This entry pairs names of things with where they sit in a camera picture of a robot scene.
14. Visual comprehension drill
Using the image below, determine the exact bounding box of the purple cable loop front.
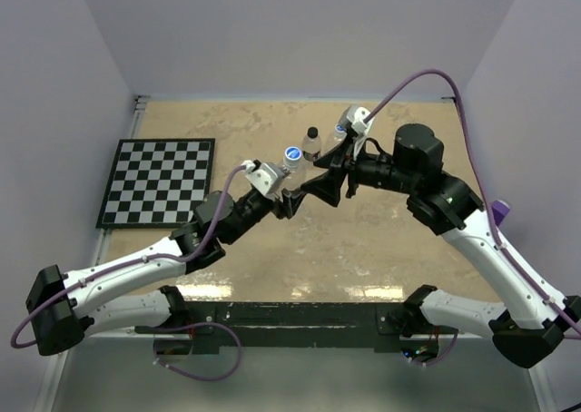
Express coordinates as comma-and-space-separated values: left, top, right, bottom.
153, 320, 244, 381

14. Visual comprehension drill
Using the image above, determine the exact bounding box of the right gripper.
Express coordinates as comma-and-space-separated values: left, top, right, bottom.
301, 131, 419, 206

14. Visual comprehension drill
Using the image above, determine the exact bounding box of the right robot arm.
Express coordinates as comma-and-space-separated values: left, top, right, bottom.
301, 123, 580, 368

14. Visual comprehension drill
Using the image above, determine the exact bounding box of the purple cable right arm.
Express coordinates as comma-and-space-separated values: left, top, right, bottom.
362, 69, 581, 336

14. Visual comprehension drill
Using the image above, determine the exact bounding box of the purple object table edge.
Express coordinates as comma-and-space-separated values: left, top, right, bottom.
491, 199, 511, 227

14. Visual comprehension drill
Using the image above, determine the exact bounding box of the aluminium rail left edge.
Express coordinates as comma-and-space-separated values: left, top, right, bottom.
88, 95, 151, 272

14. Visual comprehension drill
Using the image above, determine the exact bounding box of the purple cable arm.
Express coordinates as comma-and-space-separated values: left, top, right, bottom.
11, 164, 251, 349
362, 69, 581, 336

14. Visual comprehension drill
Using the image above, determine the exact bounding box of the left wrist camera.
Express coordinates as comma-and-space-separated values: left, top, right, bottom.
241, 160, 290, 201

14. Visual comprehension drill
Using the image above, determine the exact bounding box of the small clear plastic bottle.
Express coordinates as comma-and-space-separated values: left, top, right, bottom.
301, 133, 322, 162

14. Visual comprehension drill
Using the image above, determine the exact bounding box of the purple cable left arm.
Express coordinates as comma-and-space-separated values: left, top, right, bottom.
11, 164, 251, 349

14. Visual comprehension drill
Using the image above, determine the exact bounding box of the black white checkerboard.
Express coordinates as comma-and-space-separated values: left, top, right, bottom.
113, 138, 216, 229

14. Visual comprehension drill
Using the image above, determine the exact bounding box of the black bottle cap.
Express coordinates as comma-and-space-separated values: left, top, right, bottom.
307, 127, 319, 138

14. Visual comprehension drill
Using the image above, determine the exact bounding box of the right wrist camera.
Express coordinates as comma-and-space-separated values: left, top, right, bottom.
340, 104, 375, 159

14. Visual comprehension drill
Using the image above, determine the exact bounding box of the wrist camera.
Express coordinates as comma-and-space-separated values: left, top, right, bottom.
241, 160, 290, 201
340, 104, 375, 159

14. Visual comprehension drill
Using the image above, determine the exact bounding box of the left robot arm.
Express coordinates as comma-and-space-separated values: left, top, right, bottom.
22, 189, 305, 356

